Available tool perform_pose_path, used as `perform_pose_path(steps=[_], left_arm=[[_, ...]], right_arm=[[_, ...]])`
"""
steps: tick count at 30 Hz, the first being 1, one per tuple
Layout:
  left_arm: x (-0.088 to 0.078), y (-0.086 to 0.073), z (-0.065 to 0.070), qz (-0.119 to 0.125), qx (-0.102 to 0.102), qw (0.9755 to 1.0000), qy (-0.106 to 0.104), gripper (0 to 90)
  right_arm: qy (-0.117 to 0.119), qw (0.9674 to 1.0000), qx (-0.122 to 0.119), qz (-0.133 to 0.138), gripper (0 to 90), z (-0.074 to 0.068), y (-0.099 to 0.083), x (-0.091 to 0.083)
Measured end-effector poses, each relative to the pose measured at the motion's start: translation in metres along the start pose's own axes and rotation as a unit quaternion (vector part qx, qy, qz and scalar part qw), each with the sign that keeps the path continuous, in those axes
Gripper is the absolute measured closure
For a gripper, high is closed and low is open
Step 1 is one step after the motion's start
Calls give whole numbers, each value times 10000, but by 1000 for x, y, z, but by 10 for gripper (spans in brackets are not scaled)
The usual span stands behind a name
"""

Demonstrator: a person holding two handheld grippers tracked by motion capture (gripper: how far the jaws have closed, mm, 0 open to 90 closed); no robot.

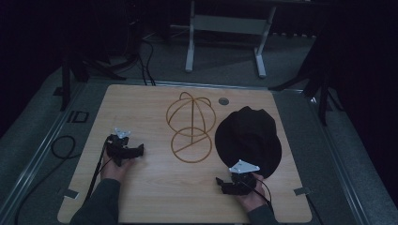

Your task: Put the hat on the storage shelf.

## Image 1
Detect black tripod stand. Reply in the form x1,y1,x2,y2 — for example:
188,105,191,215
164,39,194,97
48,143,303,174
268,31,345,127
58,46,127,113

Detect person's right hand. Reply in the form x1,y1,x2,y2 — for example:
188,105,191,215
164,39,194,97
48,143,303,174
236,172,272,214

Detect black floor cable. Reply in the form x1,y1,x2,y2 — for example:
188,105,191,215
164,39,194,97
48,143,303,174
13,134,78,225

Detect metal floor rail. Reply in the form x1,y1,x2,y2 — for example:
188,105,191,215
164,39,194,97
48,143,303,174
0,82,88,217
304,92,374,225
107,79,304,93

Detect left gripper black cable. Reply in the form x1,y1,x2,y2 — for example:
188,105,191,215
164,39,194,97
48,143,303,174
84,137,114,202

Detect gold wire hat stand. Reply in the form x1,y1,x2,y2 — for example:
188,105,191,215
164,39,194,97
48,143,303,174
165,91,217,164

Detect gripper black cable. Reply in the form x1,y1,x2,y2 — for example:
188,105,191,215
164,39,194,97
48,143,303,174
84,137,114,202
238,177,274,208

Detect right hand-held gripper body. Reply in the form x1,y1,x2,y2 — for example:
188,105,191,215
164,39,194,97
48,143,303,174
228,158,261,197

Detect white metal stand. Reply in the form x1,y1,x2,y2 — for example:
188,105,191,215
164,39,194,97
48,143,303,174
170,0,278,80

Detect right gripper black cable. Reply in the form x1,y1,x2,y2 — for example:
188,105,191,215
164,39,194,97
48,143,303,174
238,177,274,208

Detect black background cables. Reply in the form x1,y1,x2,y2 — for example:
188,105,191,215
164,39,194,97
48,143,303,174
136,37,157,86

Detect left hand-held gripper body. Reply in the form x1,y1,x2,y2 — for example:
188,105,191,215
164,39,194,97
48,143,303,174
105,127,132,167

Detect grey tape piece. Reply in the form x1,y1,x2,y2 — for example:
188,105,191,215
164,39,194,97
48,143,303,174
293,186,313,197
63,187,80,201

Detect person's left hand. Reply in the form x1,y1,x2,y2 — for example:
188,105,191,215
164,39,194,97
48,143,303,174
99,153,137,184

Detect black bucket hat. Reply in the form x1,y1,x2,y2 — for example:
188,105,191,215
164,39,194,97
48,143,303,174
214,105,283,179

